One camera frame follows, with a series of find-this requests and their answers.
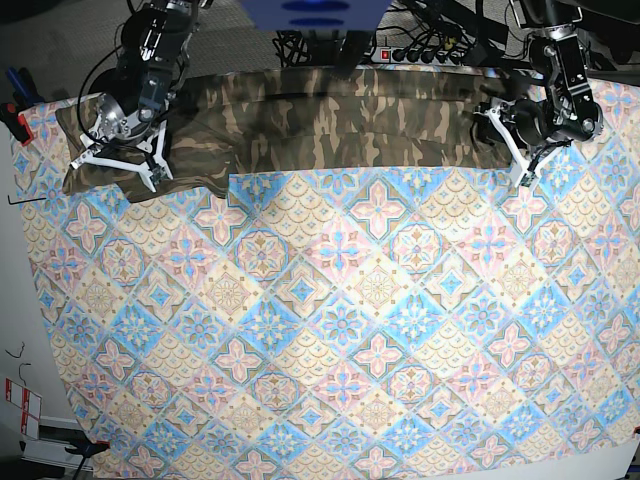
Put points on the black white gripper left side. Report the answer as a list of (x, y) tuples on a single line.
[(521, 126)]

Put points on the black white gripper right side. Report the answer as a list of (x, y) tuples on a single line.
[(146, 158)]

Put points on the camouflage T-shirt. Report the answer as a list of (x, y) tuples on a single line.
[(308, 119)]

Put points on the black hex key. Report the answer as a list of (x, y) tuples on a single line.
[(20, 201)]

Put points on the black orange clamp upper left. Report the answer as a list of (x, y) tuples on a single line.
[(24, 97)]

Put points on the white power strip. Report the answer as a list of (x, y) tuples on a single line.
[(415, 56)]

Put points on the patterned tile tablecloth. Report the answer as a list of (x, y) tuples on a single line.
[(347, 323)]

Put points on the red white label card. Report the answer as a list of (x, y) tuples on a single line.
[(20, 409)]

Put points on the blue black clamp lower left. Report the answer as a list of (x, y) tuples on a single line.
[(69, 447)]

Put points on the black centre post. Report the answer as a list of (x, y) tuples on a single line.
[(353, 48)]

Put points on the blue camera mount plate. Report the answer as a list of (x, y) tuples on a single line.
[(359, 15)]

